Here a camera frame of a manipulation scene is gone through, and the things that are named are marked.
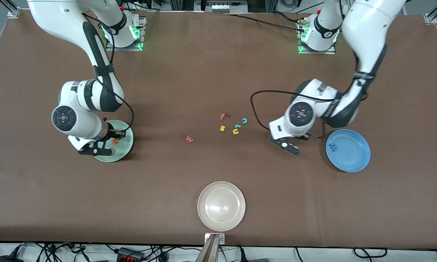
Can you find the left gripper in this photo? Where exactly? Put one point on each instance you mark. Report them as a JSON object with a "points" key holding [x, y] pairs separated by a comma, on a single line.
{"points": [[305, 137]]}

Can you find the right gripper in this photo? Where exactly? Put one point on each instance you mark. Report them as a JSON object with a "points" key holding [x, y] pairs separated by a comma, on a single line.
{"points": [[111, 130]]}

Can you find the blue foam letter m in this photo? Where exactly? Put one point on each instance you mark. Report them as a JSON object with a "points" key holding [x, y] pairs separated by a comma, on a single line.
{"points": [[334, 146]]}

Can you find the red foam letter w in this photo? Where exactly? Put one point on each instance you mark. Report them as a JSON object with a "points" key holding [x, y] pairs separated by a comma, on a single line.
{"points": [[190, 139]]}

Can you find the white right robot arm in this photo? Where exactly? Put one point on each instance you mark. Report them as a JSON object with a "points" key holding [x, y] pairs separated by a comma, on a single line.
{"points": [[62, 18]]}

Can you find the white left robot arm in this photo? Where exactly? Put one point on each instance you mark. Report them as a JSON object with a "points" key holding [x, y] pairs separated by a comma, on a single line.
{"points": [[367, 22]]}

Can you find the green plate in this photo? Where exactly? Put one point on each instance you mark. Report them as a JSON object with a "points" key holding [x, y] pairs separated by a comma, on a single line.
{"points": [[125, 145]]}

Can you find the red foam letter f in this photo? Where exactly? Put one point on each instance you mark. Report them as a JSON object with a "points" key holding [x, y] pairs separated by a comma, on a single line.
{"points": [[223, 116]]}

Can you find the blue plate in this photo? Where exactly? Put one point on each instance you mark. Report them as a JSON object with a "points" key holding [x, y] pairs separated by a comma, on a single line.
{"points": [[351, 153]]}

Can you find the white translucent bowl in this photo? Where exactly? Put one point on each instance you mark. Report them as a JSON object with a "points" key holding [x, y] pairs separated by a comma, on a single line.
{"points": [[221, 206]]}

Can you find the black power strip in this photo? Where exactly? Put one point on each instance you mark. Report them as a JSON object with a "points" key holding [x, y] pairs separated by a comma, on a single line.
{"points": [[129, 256]]}

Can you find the black plug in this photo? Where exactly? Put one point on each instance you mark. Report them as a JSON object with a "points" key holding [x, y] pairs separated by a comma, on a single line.
{"points": [[243, 256]]}

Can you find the grey terminal block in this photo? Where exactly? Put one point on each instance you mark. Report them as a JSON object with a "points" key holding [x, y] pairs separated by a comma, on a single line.
{"points": [[223, 6]]}

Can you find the black power adapter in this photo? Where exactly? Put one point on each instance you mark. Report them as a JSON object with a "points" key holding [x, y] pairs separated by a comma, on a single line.
{"points": [[9, 259]]}

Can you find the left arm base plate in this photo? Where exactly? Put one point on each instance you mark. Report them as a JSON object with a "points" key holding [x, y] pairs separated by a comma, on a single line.
{"points": [[331, 52]]}

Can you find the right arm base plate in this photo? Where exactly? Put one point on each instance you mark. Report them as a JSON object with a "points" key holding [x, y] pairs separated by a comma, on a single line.
{"points": [[142, 36]]}

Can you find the silver clamp bracket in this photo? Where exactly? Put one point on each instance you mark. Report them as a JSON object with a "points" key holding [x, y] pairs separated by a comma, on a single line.
{"points": [[222, 239]]}

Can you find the aluminium camera pole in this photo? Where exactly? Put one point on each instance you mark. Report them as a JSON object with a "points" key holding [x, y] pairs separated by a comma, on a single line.
{"points": [[209, 253]]}

